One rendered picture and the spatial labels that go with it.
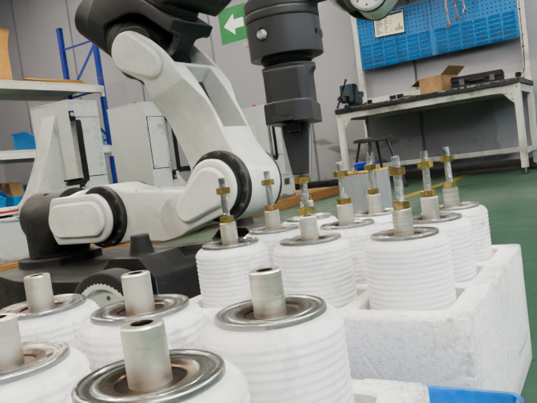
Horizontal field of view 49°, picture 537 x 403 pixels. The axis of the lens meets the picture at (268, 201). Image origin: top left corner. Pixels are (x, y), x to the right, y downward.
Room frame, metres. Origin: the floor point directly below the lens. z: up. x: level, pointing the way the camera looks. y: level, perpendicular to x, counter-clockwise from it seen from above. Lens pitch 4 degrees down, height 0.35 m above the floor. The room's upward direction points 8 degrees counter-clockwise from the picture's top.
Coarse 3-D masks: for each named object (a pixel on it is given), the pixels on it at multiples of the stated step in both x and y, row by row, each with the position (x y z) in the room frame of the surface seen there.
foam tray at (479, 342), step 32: (512, 256) 0.81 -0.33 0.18; (480, 288) 0.65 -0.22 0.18; (512, 288) 0.78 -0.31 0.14; (352, 320) 0.61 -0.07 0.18; (384, 320) 0.59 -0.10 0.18; (416, 320) 0.58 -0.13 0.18; (448, 320) 0.56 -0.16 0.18; (480, 320) 0.60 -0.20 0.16; (512, 320) 0.76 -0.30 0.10; (352, 352) 0.61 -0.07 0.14; (384, 352) 0.59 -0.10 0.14; (416, 352) 0.58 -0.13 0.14; (448, 352) 0.56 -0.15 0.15; (480, 352) 0.58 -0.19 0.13; (512, 352) 0.74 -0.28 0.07; (448, 384) 0.56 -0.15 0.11; (480, 384) 0.57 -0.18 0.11; (512, 384) 0.72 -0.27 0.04
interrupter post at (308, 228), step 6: (312, 216) 0.71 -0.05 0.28; (300, 222) 0.71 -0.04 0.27; (306, 222) 0.70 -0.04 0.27; (312, 222) 0.71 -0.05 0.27; (300, 228) 0.71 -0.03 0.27; (306, 228) 0.70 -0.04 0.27; (312, 228) 0.70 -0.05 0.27; (300, 234) 0.71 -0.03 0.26; (306, 234) 0.70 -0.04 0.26; (312, 234) 0.70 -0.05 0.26; (318, 234) 0.71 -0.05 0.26; (306, 240) 0.71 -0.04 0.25; (312, 240) 0.70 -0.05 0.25
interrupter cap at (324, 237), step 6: (324, 234) 0.73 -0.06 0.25; (330, 234) 0.72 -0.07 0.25; (336, 234) 0.72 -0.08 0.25; (282, 240) 0.72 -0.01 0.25; (288, 240) 0.72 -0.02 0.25; (294, 240) 0.72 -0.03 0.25; (300, 240) 0.73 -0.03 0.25; (318, 240) 0.68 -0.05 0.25; (324, 240) 0.68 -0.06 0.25; (330, 240) 0.68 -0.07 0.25
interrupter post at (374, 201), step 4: (368, 196) 0.91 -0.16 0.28; (372, 196) 0.91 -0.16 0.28; (376, 196) 0.91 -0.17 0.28; (380, 196) 0.91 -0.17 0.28; (368, 200) 0.91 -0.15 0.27; (372, 200) 0.91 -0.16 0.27; (376, 200) 0.91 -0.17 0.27; (380, 200) 0.91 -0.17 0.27; (368, 204) 0.91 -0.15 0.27; (372, 204) 0.91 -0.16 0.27; (376, 204) 0.91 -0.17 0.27; (380, 204) 0.91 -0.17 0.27; (368, 208) 0.91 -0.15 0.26; (372, 208) 0.91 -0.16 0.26; (376, 208) 0.91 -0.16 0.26; (380, 208) 0.91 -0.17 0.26; (368, 212) 0.92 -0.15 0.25; (372, 212) 0.91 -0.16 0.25; (376, 212) 0.91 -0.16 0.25; (380, 212) 0.91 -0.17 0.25
